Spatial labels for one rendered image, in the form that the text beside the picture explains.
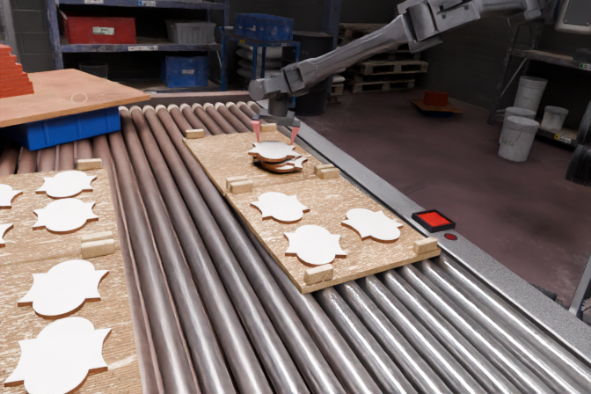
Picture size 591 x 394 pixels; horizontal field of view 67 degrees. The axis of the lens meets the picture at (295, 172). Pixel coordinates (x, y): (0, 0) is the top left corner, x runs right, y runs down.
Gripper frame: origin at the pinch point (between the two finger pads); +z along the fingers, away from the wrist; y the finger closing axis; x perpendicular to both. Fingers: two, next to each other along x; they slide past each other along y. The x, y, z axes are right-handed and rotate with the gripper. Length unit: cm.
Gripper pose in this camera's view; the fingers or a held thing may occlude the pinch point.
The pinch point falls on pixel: (274, 142)
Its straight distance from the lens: 134.1
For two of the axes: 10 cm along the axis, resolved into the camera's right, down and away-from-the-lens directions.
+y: 9.9, 1.0, 0.1
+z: -1.0, 9.0, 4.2
